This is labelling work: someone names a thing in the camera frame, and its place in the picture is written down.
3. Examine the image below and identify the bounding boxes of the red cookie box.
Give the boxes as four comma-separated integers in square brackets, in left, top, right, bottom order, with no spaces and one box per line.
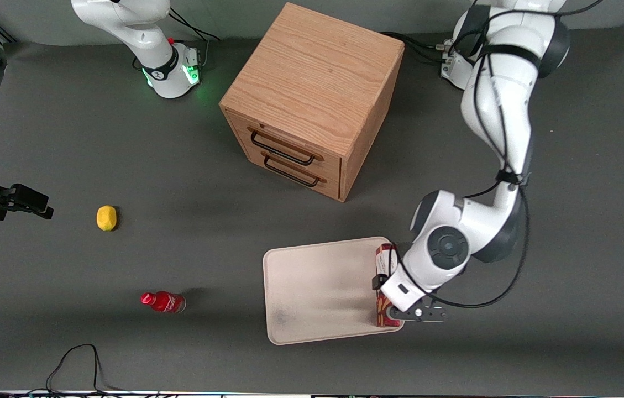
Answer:
[373,243,402,328]

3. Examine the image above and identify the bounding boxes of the beige plastic tray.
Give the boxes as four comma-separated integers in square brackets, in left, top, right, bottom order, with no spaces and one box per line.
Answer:
[263,237,405,346]

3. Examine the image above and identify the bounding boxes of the yellow lemon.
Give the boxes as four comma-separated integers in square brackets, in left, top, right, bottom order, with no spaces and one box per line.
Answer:
[96,205,118,232]

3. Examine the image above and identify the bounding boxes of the red soda bottle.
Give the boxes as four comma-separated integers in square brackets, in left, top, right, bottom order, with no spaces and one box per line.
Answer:
[140,291,187,314]

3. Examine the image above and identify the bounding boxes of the wooden two-drawer cabinet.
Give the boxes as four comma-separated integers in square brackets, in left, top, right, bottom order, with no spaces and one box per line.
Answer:
[219,2,405,203]

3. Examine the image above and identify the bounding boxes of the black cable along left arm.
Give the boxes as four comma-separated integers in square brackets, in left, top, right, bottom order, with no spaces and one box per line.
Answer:
[391,0,605,309]

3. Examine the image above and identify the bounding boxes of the black wire drawer handle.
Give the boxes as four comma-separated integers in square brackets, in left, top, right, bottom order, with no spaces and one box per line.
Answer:
[261,153,327,188]
[248,127,324,166]

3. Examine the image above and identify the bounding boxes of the black looped table cable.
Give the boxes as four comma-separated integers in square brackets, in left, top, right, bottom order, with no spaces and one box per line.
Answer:
[27,343,127,396]

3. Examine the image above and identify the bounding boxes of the black right arm base cable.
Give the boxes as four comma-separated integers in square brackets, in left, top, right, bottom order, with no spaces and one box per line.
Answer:
[168,8,222,66]

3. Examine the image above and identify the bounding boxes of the black arm base cable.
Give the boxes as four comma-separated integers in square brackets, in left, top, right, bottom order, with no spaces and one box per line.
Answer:
[381,32,453,65]
[168,8,222,66]

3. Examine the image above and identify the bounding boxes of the black left arm base cable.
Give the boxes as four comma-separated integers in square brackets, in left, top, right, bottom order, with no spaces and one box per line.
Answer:
[381,32,453,65]

